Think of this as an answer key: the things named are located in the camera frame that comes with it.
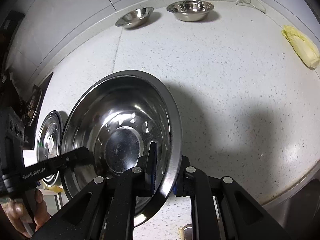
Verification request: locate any steel plate with sticker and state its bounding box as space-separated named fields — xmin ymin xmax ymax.
xmin=35 ymin=110 xmax=63 ymax=188

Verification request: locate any large steel bowl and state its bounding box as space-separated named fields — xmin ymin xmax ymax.
xmin=60 ymin=70 xmax=182 ymax=226

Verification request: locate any person's left hand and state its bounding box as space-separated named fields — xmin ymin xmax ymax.
xmin=1 ymin=189 xmax=51 ymax=238

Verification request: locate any stainless steel sink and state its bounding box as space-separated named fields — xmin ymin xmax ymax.
xmin=263 ymin=163 xmax=320 ymax=239

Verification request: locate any small steel bowl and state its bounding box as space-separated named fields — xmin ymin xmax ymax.
xmin=115 ymin=7 xmax=154 ymax=29

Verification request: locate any wide steel bowl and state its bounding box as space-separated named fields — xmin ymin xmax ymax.
xmin=166 ymin=0 xmax=214 ymax=22

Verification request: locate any yellow napa cabbage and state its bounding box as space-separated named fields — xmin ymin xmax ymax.
xmin=281 ymin=25 xmax=319 ymax=69

